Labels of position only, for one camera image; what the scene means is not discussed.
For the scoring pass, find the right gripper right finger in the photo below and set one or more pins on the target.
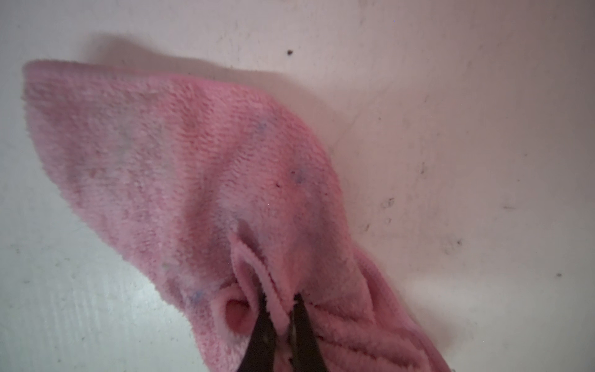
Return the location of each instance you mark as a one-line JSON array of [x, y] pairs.
[[306, 354]]

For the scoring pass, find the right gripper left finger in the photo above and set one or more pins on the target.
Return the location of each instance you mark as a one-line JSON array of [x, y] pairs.
[[261, 349]]

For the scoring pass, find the pink microfibre cloth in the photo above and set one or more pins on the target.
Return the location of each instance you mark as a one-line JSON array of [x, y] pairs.
[[219, 195]]

